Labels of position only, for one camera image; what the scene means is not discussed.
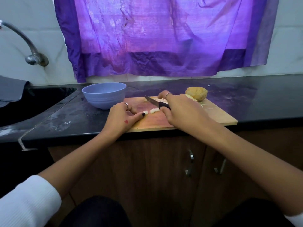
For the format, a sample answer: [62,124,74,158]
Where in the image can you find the person's right hand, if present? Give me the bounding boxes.
[157,90,219,138]

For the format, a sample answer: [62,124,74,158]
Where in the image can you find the person's left hand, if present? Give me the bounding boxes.
[102,102,148,140]

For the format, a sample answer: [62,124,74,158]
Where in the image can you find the rounded potato end piece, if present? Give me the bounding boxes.
[185,86,208,102]

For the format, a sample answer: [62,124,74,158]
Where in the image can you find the blue bowl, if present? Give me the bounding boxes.
[81,82,128,110]

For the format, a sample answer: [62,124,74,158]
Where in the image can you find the tan potato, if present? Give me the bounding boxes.
[142,108,162,115]

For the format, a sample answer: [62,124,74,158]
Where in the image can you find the black handled knife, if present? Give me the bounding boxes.
[144,95,171,111]

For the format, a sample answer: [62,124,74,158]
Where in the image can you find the person's right forearm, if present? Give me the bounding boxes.
[199,123,303,216]

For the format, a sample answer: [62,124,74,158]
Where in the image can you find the person's dark trousers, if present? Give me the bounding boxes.
[59,195,295,227]

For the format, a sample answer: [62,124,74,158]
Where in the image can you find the wooden cutting board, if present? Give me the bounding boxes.
[124,96,239,133]

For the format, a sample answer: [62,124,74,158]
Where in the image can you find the purple cloth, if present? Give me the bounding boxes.
[54,0,280,83]

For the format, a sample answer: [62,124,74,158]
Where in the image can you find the dark sink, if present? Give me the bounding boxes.
[0,86,76,128]

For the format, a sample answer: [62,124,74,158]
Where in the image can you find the metal faucet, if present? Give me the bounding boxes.
[0,19,49,67]

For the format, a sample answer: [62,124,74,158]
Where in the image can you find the grey cloth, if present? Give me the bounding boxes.
[0,75,31,108]

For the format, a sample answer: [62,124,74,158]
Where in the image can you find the metal cabinet handle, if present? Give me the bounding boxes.
[185,150,195,178]
[213,158,228,175]

